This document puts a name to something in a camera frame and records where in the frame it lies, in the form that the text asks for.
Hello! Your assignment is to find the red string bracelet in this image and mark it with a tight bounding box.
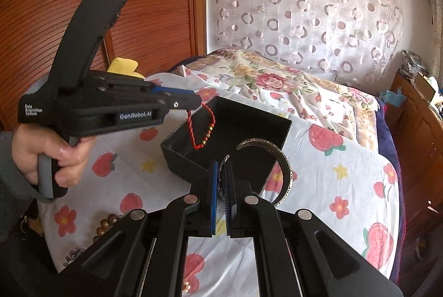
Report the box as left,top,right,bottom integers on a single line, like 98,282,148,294
186,102,217,151

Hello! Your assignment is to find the silver metal bangle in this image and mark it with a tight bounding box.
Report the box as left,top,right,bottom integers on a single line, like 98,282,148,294
219,138,295,207

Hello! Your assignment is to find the dark wooden bead bracelet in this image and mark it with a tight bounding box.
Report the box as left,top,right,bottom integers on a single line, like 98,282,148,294
92,212,123,243

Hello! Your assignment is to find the left grey sleeve forearm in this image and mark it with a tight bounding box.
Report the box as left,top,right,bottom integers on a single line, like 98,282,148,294
0,132,51,243

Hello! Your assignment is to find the black square jewelry box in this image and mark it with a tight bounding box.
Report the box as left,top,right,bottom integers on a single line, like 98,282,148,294
161,97,291,193

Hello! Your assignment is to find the person's left hand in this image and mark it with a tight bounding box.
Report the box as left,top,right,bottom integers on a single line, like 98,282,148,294
11,124,96,188

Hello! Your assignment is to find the yellow striped plush toy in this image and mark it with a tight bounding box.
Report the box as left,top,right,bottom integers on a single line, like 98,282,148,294
107,57,145,80

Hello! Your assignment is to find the red-brown wooden wardrobe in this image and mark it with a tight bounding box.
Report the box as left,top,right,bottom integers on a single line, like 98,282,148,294
1,0,206,130

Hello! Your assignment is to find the white strawberry print cloth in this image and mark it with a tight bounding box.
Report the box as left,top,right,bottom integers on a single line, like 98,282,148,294
37,67,406,297

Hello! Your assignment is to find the green gem brooch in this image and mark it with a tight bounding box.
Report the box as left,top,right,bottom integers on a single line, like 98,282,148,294
63,247,85,267

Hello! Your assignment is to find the sheer circle pattern curtain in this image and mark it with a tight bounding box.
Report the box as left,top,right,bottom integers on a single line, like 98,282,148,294
207,0,403,81

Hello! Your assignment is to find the wooden sideboard cabinet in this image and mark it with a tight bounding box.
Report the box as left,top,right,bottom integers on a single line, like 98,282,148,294
383,71,443,215

